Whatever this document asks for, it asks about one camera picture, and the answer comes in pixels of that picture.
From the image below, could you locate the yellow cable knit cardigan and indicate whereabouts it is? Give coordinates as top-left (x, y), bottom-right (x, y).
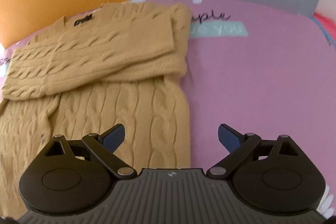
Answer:
top-left (1, 2), bottom-right (192, 218)

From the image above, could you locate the purple printed bed sheet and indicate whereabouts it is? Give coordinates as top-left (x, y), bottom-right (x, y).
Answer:
top-left (0, 0), bottom-right (336, 219)

